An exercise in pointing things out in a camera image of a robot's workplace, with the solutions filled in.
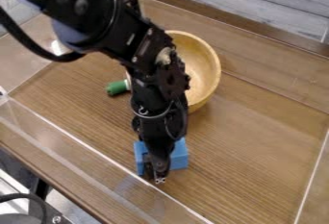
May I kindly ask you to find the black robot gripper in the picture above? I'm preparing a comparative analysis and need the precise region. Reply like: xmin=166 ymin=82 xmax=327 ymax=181
xmin=124 ymin=26 xmax=190 ymax=184

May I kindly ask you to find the blue foam block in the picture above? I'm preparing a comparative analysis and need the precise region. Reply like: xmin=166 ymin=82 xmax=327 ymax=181
xmin=133 ymin=138 xmax=188 ymax=176

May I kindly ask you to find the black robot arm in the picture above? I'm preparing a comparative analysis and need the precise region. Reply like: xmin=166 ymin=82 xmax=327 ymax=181
xmin=0 ymin=0 xmax=190 ymax=183

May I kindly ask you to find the light wooden bowl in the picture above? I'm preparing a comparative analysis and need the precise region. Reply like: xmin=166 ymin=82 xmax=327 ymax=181
xmin=129 ymin=30 xmax=220 ymax=112

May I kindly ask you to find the small green cylinder toy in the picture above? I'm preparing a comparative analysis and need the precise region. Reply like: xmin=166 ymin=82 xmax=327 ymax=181
xmin=105 ymin=80 xmax=129 ymax=96

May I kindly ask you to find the black metal base plate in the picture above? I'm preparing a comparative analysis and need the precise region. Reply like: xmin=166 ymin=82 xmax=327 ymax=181
xmin=28 ymin=202 xmax=73 ymax=224

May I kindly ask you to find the black cable lower left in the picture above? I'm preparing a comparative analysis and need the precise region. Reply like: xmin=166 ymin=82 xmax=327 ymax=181
xmin=0 ymin=194 xmax=48 ymax=224

